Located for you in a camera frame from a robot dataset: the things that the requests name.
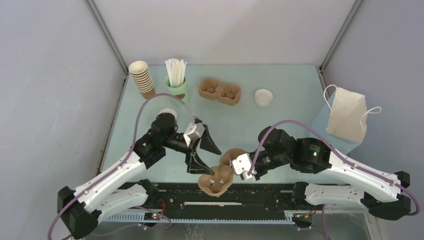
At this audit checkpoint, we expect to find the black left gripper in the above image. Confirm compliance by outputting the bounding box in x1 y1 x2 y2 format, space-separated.
163 125 221 175

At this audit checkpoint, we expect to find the brown cardboard cup carrier tray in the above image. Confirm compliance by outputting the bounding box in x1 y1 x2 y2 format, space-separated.
197 148 247 198

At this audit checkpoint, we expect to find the white plastic cup lid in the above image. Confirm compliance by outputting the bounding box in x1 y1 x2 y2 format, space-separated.
159 108 178 121

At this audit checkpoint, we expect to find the white paper bag with handles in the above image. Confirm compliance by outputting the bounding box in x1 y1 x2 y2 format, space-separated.
324 84 382 143

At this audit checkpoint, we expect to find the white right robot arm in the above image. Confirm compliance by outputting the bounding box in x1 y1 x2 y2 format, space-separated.
253 127 411 221

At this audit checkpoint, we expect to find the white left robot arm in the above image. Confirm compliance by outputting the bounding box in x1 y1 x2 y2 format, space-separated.
57 112 222 239

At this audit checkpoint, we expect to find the stack of white lids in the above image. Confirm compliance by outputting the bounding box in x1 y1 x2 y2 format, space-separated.
254 88 274 107

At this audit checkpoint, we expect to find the green straw holder jar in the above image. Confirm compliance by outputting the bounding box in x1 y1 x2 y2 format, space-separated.
165 75 190 104

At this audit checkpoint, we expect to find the brown cardboard cup carrier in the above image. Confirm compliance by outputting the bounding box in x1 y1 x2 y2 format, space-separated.
198 78 242 106

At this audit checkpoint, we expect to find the bundle of white wrapped straws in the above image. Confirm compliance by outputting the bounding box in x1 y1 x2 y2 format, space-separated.
165 58 187 88

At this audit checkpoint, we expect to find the stack of brown paper cups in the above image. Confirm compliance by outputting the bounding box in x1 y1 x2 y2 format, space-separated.
128 60 156 99

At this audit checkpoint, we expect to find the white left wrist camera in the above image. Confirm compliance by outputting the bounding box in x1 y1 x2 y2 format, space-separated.
183 122 205 147

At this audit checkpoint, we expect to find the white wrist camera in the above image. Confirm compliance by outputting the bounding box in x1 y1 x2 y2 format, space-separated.
230 153 260 182
183 122 205 147

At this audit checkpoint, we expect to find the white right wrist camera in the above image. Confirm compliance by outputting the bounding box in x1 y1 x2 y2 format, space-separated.
230 153 260 182

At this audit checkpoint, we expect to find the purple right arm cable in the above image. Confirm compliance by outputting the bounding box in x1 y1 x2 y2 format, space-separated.
247 119 422 240

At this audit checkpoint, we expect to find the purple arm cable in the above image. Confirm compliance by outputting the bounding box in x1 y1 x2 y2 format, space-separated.
47 93 201 240
247 119 422 240

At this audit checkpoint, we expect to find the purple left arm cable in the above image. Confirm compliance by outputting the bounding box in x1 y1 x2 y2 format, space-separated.
47 93 201 240

